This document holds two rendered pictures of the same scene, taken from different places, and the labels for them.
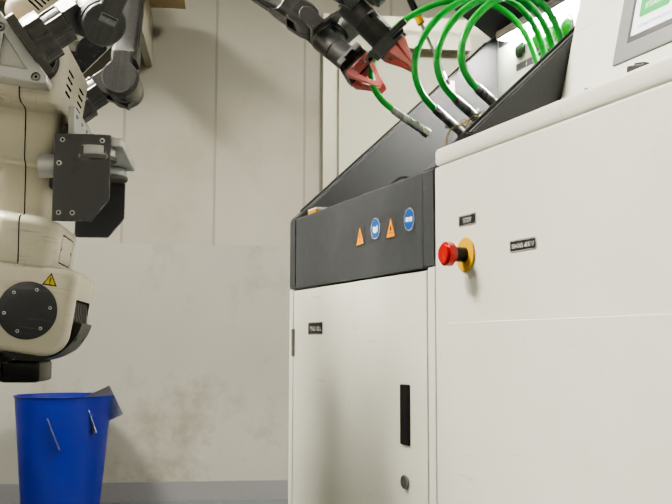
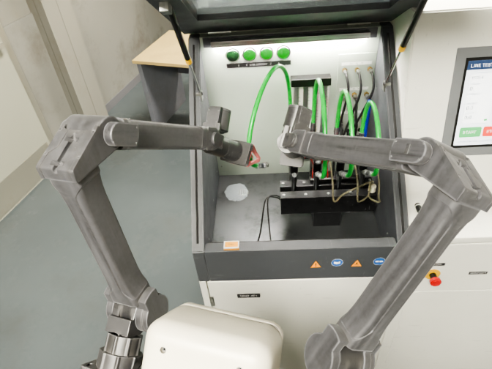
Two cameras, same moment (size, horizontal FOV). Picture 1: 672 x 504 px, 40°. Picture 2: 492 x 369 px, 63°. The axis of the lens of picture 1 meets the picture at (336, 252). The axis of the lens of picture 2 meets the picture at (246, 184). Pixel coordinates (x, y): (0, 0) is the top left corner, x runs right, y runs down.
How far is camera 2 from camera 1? 216 cm
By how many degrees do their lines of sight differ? 74
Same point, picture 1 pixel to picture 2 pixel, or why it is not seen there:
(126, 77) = (162, 307)
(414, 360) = not seen: hidden behind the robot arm
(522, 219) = (481, 266)
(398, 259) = (363, 273)
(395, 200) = (364, 253)
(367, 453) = (319, 327)
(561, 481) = (474, 321)
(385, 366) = (343, 304)
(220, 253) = not seen: outside the picture
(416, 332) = not seen: hidden behind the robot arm
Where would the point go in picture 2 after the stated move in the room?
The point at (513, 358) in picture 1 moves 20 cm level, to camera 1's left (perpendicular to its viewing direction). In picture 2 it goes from (458, 299) to (456, 348)
